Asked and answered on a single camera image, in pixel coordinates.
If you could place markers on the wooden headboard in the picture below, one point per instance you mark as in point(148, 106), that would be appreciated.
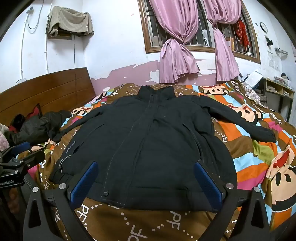
point(46, 92)

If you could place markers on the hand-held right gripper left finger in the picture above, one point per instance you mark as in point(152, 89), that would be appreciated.
point(84, 183)

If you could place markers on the pink fleece cloth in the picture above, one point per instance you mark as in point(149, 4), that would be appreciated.
point(3, 136)

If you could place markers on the beige cloth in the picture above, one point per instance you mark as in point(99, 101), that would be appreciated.
point(69, 20)

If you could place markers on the black wall lamp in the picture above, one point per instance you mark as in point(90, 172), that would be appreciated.
point(269, 41)

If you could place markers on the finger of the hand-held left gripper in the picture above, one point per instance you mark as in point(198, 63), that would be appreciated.
point(19, 148)
point(30, 160)

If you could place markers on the white paper sheets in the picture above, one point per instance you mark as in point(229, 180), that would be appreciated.
point(253, 78)

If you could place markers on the floral patterned cloth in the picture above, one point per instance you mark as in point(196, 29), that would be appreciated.
point(253, 93)

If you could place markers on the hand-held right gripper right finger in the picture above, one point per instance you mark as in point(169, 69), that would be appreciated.
point(208, 185)

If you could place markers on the narrow pink curtain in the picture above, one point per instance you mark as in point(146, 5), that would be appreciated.
point(223, 58)

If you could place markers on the wooden framed window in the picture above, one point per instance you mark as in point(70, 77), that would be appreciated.
point(150, 46)

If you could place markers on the round wall clock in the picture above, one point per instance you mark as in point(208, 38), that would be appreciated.
point(263, 27)

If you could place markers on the wooden desk shelf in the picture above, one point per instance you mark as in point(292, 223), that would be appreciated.
point(277, 88)

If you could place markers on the small wall rack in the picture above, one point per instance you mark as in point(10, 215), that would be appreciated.
point(281, 51)

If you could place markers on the white wall paper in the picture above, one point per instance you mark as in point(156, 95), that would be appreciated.
point(273, 60)

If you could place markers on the printed cartoon blanket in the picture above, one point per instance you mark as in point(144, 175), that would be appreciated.
point(242, 150)

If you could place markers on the wide pink curtain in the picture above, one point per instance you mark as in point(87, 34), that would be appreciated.
point(175, 46)

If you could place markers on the red hanging tassels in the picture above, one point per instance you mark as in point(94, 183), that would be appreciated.
point(242, 32)

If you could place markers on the wall-mounted unit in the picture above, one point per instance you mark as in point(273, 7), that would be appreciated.
point(64, 34)

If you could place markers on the crumpled dark jacket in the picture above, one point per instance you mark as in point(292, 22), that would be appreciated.
point(39, 127)

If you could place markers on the black padded jacket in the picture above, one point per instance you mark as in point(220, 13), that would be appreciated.
point(150, 150)

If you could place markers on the red cloth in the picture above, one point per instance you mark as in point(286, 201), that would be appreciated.
point(34, 111)

